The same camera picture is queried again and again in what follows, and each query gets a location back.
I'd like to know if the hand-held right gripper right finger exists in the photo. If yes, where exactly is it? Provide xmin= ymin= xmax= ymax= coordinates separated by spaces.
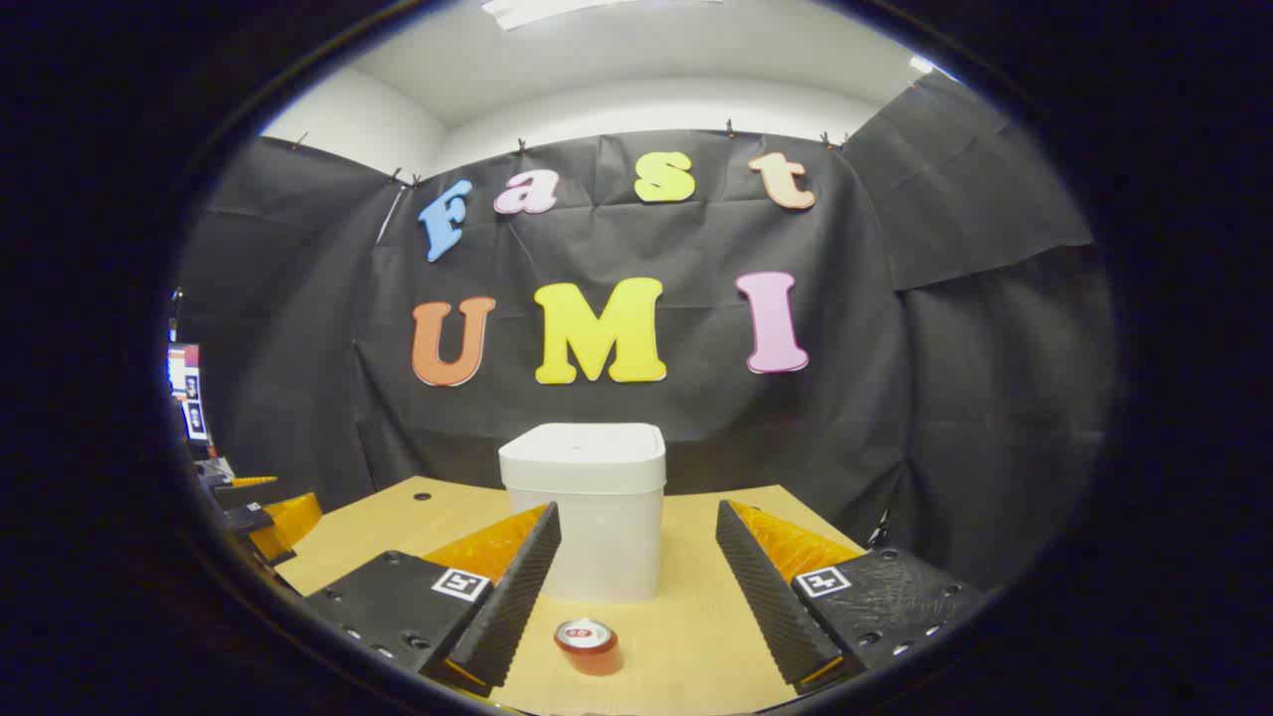
xmin=714 ymin=499 xmax=986 ymax=695

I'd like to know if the red pop can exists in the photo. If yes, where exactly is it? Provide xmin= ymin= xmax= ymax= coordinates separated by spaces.
xmin=553 ymin=618 xmax=624 ymax=677

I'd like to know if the computer monitor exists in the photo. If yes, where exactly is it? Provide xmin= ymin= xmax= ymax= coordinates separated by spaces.
xmin=167 ymin=343 xmax=212 ymax=444

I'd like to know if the white desktop garbage bin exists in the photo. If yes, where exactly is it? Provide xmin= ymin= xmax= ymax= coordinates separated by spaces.
xmin=498 ymin=423 xmax=667 ymax=605

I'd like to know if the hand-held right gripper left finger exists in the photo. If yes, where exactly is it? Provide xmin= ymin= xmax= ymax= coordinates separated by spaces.
xmin=303 ymin=500 xmax=563 ymax=697

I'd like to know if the black backdrop cloth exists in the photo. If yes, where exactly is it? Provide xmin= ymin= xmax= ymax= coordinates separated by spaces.
xmin=171 ymin=70 xmax=1120 ymax=598

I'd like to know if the wooden desktop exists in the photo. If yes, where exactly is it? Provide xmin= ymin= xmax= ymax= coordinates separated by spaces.
xmin=273 ymin=475 xmax=876 ymax=716

